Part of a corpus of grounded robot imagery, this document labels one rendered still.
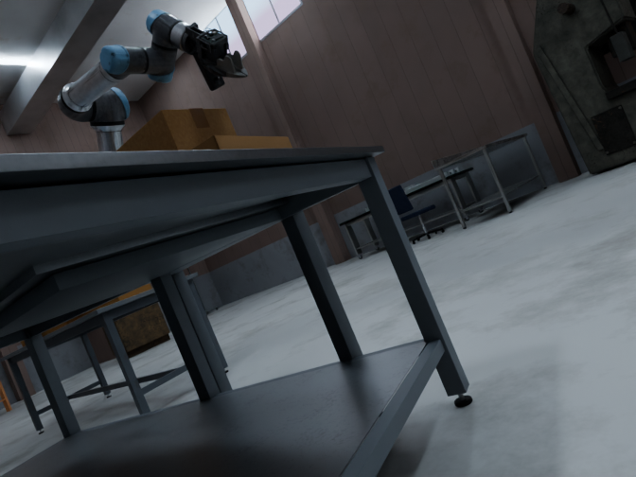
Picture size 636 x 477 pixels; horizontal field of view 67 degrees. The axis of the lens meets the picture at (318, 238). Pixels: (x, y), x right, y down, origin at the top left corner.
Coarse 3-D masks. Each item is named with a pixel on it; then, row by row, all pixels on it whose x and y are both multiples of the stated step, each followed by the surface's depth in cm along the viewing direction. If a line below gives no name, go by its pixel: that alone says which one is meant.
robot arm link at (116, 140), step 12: (108, 96) 167; (120, 96) 170; (96, 108) 164; (108, 108) 167; (120, 108) 171; (96, 120) 168; (108, 120) 168; (120, 120) 172; (108, 132) 171; (120, 132) 174; (108, 144) 172; (120, 144) 175
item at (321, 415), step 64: (0, 192) 50; (64, 192) 57; (128, 192) 64; (192, 192) 75; (256, 192) 90; (320, 192) 154; (384, 192) 146; (64, 320) 225; (256, 384) 182; (320, 384) 148; (384, 384) 124; (448, 384) 145; (64, 448) 214; (128, 448) 168; (192, 448) 138; (256, 448) 117; (320, 448) 102; (384, 448) 96
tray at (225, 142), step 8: (216, 136) 84; (224, 136) 86; (232, 136) 88; (240, 136) 90; (248, 136) 93; (256, 136) 95; (264, 136) 98; (272, 136) 100; (280, 136) 103; (200, 144) 85; (208, 144) 84; (216, 144) 84; (224, 144) 85; (232, 144) 87; (240, 144) 90; (248, 144) 92; (256, 144) 94; (264, 144) 97; (272, 144) 99; (280, 144) 102; (288, 144) 105
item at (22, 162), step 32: (0, 160) 47; (32, 160) 50; (64, 160) 53; (96, 160) 57; (128, 160) 61; (160, 160) 66; (192, 160) 72; (224, 160) 78; (256, 160) 88; (288, 160) 100; (320, 160) 117; (160, 224) 113; (0, 256) 80; (32, 256) 90; (64, 256) 103; (0, 288) 108
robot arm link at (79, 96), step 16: (112, 48) 130; (128, 48) 134; (96, 64) 141; (112, 64) 131; (128, 64) 134; (144, 64) 138; (80, 80) 146; (96, 80) 142; (112, 80) 140; (64, 96) 153; (80, 96) 149; (96, 96) 149; (64, 112) 158; (80, 112) 157
